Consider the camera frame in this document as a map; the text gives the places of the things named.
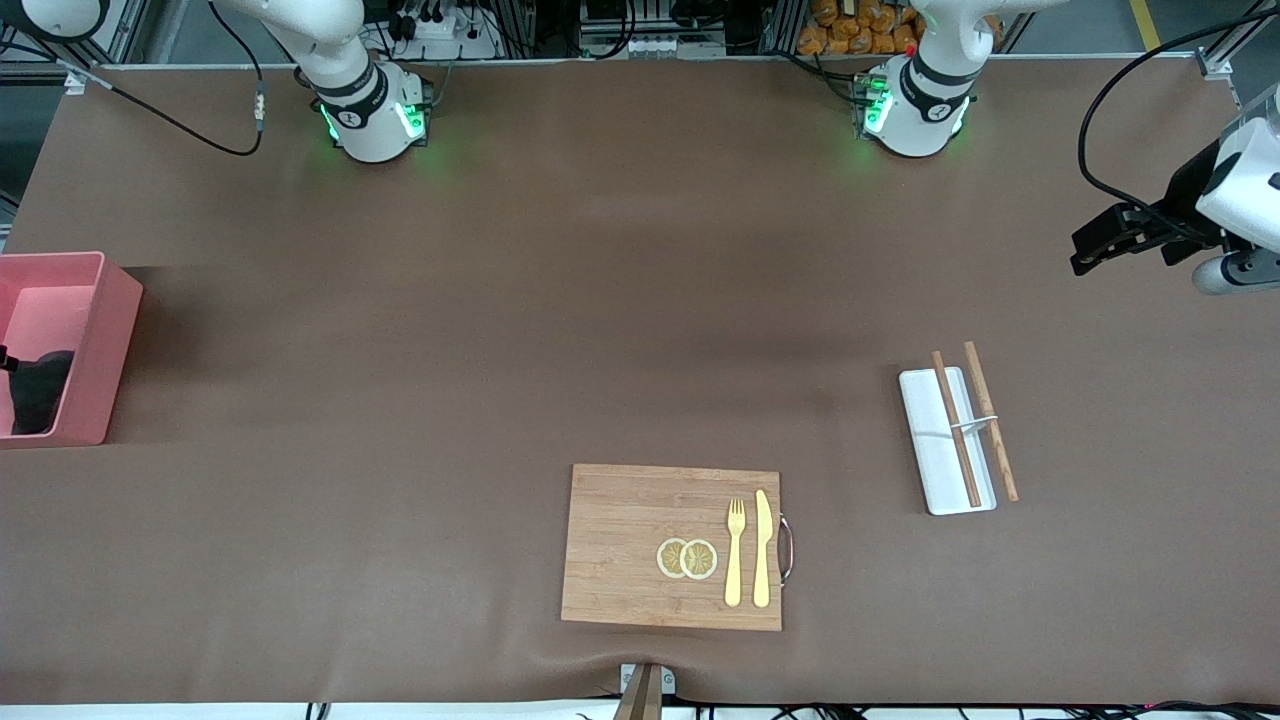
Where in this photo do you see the pink plastic bin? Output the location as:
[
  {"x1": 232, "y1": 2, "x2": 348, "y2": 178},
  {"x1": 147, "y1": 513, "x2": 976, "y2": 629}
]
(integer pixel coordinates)
[{"x1": 0, "y1": 251, "x2": 145, "y2": 449}]

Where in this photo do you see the light brown wooden rod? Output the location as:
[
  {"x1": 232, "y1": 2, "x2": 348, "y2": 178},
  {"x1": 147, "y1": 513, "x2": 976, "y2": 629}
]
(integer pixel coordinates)
[{"x1": 963, "y1": 341, "x2": 1020, "y2": 502}]

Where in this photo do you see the dark brown wooden rod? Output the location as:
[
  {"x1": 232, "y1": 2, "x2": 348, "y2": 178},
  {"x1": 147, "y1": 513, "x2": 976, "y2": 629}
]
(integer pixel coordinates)
[{"x1": 931, "y1": 350, "x2": 983, "y2": 508}]

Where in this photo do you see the white rack tray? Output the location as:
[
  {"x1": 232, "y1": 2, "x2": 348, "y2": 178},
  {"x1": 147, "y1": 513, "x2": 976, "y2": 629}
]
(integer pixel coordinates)
[{"x1": 898, "y1": 367, "x2": 998, "y2": 516}]

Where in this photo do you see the orange bread pile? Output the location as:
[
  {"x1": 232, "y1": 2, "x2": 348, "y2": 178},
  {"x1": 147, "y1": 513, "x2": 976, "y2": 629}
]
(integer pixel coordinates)
[{"x1": 796, "y1": 0, "x2": 923, "y2": 57}]

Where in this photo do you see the yellow plastic knife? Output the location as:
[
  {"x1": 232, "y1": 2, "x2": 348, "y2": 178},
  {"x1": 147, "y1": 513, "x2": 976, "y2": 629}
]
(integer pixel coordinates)
[{"x1": 752, "y1": 489, "x2": 774, "y2": 609}]

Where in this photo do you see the yellow plastic fork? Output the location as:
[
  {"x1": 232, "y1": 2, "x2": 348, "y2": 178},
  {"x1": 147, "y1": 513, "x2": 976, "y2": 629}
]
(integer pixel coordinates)
[{"x1": 724, "y1": 498, "x2": 748, "y2": 608}]

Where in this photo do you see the white terminal strip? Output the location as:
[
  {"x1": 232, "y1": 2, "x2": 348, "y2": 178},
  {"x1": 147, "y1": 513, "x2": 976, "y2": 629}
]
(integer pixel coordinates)
[{"x1": 583, "y1": 33, "x2": 728, "y2": 60}]

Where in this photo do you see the white power strip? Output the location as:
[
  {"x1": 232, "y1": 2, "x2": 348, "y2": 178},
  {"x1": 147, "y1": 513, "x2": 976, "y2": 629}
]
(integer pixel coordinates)
[{"x1": 393, "y1": 8, "x2": 503, "y2": 62}]

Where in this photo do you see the grey table clamp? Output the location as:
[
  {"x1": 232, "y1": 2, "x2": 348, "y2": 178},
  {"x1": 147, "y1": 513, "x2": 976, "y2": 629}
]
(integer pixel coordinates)
[{"x1": 618, "y1": 663, "x2": 677, "y2": 697}]

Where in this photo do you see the brown wooden bar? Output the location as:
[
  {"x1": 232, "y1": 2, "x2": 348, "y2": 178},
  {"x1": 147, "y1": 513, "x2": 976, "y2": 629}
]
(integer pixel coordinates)
[{"x1": 611, "y1": 666, "x2": 664, "y2": 720}]

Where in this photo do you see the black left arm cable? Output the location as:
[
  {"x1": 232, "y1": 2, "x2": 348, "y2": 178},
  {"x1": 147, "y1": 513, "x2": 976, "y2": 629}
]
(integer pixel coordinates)
[{"x1": 1077, "y1": 8, "x2": 1280, "y2": 247}]

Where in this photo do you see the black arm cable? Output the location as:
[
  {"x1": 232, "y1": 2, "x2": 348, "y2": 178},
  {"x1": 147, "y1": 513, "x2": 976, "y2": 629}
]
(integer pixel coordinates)
[
  {"x1": 0, "y1": 0, "x2": 267, "y2": 158},
  {"x1": 1077, "y1": 8, "x2": 1280, "y2": 247}
]

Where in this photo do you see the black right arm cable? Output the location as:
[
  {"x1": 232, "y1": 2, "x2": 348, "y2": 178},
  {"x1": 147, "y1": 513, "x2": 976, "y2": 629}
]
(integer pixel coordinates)
[{"x1": 0, "y1": 0, "x2": 267, "y2": 158}]

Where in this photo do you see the aluminium frame profile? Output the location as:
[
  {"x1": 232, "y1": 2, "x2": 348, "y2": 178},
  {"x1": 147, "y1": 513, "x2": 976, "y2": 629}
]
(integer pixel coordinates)
[{"x1": 58, "y1": 0, "x2": 153, "y2": 69}]

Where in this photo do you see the wooden cutting board, metal handle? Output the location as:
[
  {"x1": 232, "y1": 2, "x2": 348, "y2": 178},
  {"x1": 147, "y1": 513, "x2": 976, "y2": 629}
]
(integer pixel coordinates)
[{"x1": 560, "y1": 463, "x2": 796, "y2": 633}]

